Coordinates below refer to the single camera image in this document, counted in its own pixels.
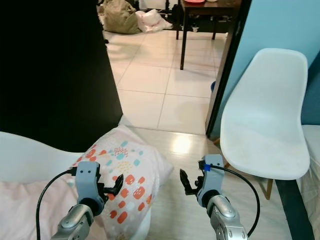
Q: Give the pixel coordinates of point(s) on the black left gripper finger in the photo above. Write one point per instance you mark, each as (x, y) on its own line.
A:
(119, 181)
(114, 192)

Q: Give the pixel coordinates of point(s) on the white and pink plastic bag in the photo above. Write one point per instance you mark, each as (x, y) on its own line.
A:
(152, 21)

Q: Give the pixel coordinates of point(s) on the red plate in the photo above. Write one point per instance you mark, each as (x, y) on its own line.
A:
(194, 1)

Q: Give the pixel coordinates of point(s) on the olive fabric bag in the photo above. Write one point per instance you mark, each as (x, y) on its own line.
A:
(120, 17)

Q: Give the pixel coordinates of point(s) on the white plastic chair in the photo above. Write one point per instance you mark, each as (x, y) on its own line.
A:
(30, 157)
(265, 120)

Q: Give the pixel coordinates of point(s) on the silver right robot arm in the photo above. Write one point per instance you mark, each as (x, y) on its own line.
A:
(227, 220)

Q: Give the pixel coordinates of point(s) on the black wardrobe panel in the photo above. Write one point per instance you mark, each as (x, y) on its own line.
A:
(55, 70)

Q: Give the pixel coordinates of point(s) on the black bed frame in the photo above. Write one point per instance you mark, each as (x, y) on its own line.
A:
(295, 210)

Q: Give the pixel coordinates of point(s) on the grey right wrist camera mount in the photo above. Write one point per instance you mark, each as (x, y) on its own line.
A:
(211, 182)

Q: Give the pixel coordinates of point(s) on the pale pink blanket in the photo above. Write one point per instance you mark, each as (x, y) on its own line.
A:
(25, 210)

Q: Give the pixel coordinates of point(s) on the black door frame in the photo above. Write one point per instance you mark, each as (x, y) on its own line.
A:
(227, 70)

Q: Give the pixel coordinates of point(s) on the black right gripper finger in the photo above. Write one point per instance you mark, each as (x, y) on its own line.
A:
(191, 189)
(186, 176)

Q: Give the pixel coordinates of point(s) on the dark wooden table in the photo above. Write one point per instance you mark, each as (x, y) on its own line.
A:
(210, 10)

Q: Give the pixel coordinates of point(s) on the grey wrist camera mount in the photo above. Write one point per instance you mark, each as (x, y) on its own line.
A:
(211, 182)
(89, 177)

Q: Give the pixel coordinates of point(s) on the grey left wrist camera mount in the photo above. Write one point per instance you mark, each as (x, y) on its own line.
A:
(89, 177)

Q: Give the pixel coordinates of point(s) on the white mattress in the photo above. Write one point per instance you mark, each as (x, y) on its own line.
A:
(312, 150)

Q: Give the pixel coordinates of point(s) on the white bowl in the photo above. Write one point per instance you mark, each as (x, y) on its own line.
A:
(211, 1)

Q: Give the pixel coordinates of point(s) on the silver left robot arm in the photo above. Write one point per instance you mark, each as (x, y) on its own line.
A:
(77, 222)

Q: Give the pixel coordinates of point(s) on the colourful patterned pillow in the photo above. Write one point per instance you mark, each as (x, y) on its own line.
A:
(137, 165)

